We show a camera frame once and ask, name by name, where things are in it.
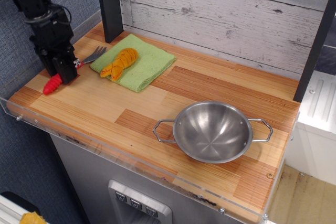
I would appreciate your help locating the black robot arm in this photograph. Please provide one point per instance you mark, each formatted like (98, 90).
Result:
(22, 5)

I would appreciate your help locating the green folded rag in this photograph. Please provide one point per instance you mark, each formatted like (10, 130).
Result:
(151, 63)

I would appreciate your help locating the orange plush shrimp toy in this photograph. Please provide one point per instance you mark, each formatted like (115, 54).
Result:
(124, 59)

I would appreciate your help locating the stainless steel two-handled bowl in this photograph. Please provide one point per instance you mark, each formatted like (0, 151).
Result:
(212, 132)

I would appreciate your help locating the white toy sink unit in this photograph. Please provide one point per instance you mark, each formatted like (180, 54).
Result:
(311, 148)

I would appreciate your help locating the red handled metal fork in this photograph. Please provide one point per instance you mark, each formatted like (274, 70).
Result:
(56, 80)

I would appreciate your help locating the silver dispenser button panel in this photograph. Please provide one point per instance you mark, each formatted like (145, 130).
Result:
(131, 206)

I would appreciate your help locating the dark right vertical post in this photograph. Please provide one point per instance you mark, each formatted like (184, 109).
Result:
(316, 48)

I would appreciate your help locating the grey toy fridge cabinet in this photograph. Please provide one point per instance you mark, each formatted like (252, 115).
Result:
(90, 174)

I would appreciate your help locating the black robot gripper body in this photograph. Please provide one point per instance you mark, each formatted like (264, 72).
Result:
(51, 28)

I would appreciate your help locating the clear acrylic table guard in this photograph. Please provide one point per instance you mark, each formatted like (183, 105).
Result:
(118, 123)

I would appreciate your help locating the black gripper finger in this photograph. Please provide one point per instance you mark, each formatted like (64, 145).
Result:
(49, 60)
(65, 66)

